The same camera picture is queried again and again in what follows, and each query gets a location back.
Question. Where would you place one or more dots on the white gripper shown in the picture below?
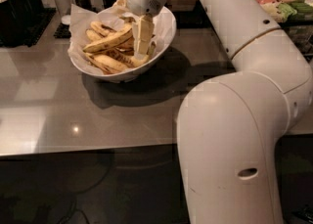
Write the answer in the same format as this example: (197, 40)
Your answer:
(143, 29)

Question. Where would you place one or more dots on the long yellow banana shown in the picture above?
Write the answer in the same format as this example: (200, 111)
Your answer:
(110, 41)

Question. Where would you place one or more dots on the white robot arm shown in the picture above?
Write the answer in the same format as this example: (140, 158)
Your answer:
(228, 126)

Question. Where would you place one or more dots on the white paper bowl liner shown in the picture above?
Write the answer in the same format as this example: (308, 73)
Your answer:
(116, 45)

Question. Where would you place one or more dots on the spotted middle banana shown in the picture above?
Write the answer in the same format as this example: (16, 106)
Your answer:
(130, 61)

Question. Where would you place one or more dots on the upper left small banana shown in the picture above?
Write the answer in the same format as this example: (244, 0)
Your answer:
(101, 29)

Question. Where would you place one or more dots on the small banana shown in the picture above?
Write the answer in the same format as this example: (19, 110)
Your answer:
(92, 35)
(101, 29)

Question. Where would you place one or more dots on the bottom front yellow banana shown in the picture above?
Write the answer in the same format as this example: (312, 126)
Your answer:
(107, 64)

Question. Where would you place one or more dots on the white bowl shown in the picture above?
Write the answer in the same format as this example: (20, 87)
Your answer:
(164, 32)

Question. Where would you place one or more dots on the small black shaker mat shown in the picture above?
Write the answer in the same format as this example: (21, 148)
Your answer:
(62, 31)

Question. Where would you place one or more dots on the black rubber mat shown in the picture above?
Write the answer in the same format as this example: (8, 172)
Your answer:
(34, 32)

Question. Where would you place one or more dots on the black container front left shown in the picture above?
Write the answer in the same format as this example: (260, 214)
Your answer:
(11, 27)

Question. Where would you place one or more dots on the black wire condiment rack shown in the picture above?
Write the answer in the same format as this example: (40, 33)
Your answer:
(301, 34)

